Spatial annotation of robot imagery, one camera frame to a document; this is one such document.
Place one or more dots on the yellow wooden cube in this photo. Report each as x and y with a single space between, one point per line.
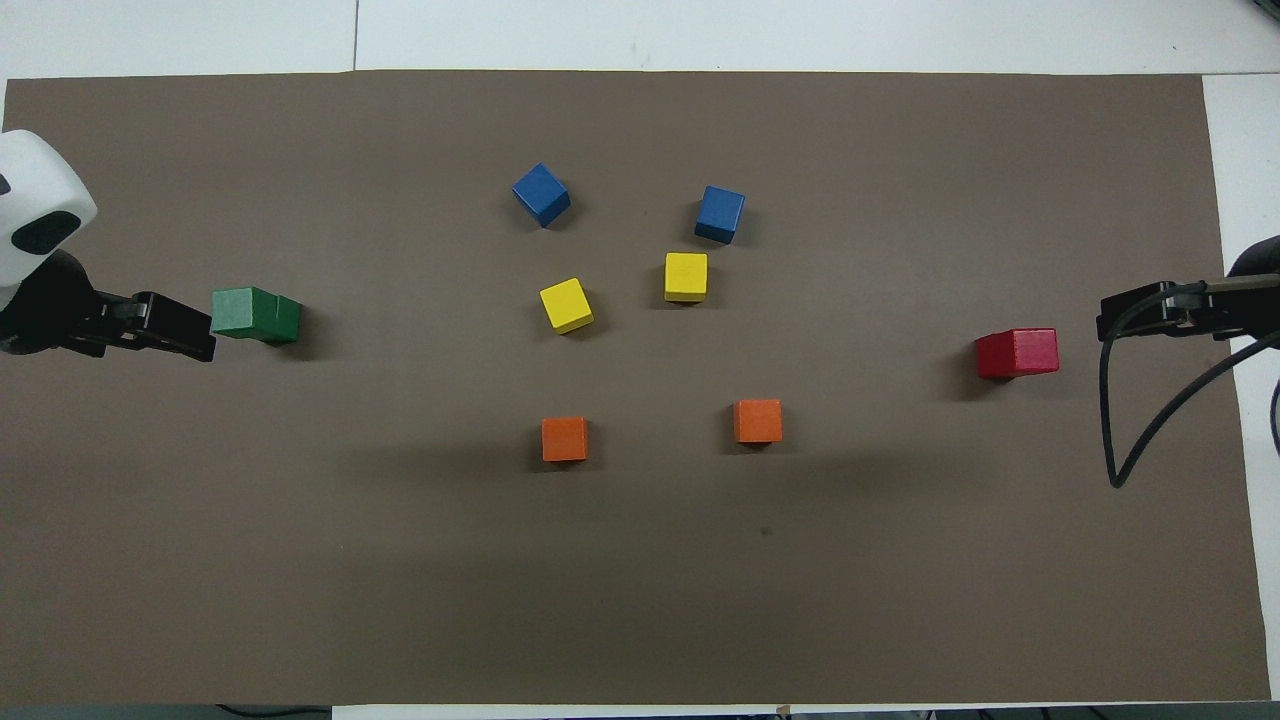
686 275
566 304

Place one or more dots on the orange wooden cube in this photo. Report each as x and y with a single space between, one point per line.
565 438
758 420

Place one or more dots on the brown table mat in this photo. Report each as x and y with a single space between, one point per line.
640 580

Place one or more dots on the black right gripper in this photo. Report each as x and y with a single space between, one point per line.
1258 300

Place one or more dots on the blue wooden cube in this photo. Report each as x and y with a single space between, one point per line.
720 212
541 194

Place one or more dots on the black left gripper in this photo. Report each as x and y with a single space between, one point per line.
45 310

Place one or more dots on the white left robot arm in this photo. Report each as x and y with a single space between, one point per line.
35 190

